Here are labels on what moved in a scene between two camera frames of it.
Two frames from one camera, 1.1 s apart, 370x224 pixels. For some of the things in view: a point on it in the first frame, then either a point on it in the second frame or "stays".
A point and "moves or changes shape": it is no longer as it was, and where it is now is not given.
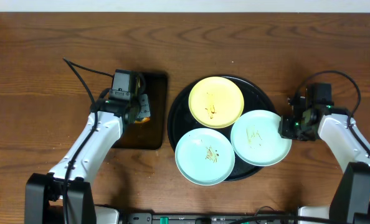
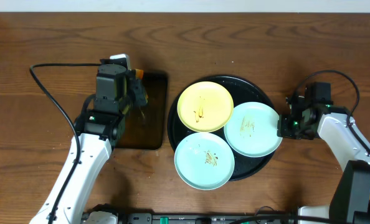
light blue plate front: [205, 157] stays
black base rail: [179, 218] stays
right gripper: [284, 132] stays
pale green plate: [256, 139] moves or changes shape
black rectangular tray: [152, 134] stays
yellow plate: [216, 102] moves or changes shape
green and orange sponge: [142, 120] moves or changes shape
